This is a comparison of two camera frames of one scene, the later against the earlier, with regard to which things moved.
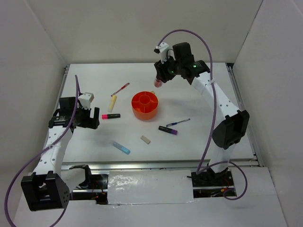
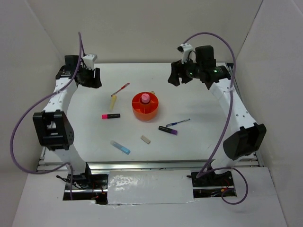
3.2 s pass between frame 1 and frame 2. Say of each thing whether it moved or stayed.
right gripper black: moved
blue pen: stayed
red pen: stayed
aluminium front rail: stayed
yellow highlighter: stayed
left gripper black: moved
